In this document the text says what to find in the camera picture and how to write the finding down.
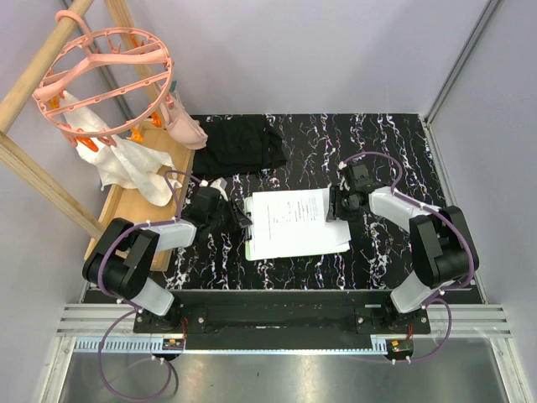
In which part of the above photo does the aluminium corner post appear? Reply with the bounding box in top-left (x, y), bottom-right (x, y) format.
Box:
top-left (424, 0), bottom-right (503, 125)

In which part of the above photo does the black cloth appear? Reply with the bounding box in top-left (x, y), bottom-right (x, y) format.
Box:
top-left (192, 115), bottom-right (287, 179)

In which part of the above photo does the wooden tray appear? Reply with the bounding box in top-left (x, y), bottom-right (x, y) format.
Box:
top-left (85, 119), bottom-right (196, 272)

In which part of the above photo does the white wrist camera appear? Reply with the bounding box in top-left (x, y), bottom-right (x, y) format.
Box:
top-left (200, 178), bottom-right (228, 202)
top-left (337, 161), bottom-right (350, 191)

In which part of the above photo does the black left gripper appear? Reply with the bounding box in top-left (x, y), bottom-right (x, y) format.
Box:
top-left (208, 196), bottom-right (252, 234)

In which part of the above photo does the white paper stack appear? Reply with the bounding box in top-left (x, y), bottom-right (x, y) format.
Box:
top-left (251, 188), bottom-right (328, 240)

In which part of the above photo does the grey slotted cable duct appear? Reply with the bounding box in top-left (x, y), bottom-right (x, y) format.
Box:
top-left (102, 337), bottom-right (388, 356)

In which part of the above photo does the green clipboard folder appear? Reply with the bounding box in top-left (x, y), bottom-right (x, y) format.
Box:
top-left (244, 196), bottom-right (258, 261)

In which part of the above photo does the white towel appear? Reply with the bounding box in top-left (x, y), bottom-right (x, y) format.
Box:
top-left (62, 90), bottom-right (184, 207)

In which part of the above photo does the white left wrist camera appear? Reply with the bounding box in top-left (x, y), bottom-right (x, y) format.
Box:
top-left (200, 178), bottom-right (228, 202)

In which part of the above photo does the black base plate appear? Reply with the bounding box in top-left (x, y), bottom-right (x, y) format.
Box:
top-left (133, 290), bottom-right (430, 353)

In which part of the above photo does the pink round clothes hanger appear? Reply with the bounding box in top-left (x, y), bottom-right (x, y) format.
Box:
top-left (33, 10), bottom-right (174, 152)

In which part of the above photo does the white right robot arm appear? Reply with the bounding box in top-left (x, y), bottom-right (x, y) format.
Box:
top-left (326, 163), bottom-right (479, 333)

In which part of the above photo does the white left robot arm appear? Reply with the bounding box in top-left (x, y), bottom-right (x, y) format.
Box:
top-left (82, 186), bottom-right (253, 332)

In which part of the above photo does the pink bra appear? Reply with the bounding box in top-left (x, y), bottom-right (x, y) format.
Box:
top-left (161, 94), bottom-right (208, 150)

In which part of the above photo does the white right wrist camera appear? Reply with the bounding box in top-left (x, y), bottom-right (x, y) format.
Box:
top-left (337, 161), bottom-right (350, 191)

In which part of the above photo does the wooden rack frame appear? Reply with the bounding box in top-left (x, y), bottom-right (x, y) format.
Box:
top-left (0, 0), bottom-right (146, 255)

